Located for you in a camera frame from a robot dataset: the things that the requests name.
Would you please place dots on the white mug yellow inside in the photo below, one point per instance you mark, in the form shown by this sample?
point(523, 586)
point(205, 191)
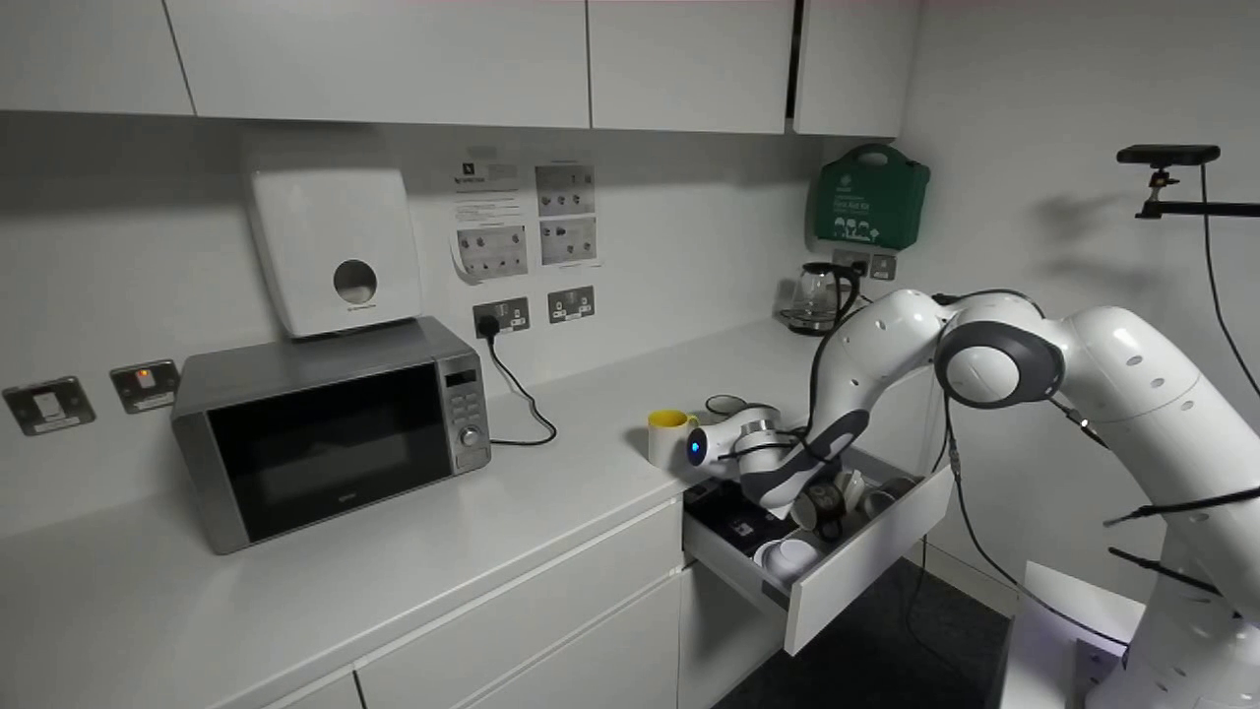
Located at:
point(666, 435)

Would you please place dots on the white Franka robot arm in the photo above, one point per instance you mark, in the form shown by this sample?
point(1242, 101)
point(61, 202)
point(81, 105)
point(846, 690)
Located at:
point(1156, 379)

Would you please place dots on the white paper towel dispenser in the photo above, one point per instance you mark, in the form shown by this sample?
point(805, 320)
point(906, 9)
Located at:
point(316, 250)

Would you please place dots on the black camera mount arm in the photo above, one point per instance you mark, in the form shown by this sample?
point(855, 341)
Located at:
point(1222, 206)

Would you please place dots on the black stereo camera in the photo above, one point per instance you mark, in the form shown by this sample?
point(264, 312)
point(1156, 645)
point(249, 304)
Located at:
point(1166, 154)

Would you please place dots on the plain white mug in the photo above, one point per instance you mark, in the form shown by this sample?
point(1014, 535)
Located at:
point(855, 489)

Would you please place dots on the white open drawer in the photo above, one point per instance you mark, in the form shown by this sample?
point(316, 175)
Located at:
point(868, 575)

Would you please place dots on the glass kettle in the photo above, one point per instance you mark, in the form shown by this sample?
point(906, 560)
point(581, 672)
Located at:
point(818, 299)

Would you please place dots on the steel wall socket plate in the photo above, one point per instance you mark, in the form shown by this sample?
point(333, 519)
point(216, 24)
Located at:
point(885, 265)

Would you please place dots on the small white wall notice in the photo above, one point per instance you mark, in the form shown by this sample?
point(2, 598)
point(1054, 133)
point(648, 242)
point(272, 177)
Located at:
point(482, 175)

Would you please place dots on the white wall cabinet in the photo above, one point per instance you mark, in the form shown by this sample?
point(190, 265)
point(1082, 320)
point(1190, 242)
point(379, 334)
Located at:
point(396, 52)

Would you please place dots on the white bowl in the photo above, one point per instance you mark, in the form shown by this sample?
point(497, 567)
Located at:
point(791, 560)

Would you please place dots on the dark double wall socket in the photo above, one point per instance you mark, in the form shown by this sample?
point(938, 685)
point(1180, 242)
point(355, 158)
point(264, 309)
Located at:
point(514, 312)
point(573, 304)

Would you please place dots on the green first aid bag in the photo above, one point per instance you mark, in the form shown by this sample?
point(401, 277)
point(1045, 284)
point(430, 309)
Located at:
point(868, 196)

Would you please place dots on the steel wall switch plate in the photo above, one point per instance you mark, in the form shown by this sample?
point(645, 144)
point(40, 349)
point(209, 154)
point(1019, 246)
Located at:
point(49, 408)
point(145, 386)

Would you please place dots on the white robot base platform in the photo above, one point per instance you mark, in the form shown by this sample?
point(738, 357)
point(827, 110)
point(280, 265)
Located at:
point(1048, 632)

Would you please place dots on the silver microwave oven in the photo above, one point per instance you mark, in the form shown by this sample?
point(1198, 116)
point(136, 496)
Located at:
point(327, 445)

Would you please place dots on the white base cabinet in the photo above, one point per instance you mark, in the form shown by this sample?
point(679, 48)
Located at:
point(526, 614)

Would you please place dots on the white fused switch plate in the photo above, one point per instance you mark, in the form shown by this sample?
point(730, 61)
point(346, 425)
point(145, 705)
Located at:
point(493, 253)
point(569, 242)

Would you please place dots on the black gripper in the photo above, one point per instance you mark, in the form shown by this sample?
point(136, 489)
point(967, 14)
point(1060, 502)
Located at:
point(805, 505)

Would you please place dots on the white enamel mug dark rim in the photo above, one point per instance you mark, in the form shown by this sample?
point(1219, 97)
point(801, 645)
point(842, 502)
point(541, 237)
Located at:
point(726, 401)

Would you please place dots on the dark printed box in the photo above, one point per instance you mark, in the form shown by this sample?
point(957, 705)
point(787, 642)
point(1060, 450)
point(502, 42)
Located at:
point(734, 519)

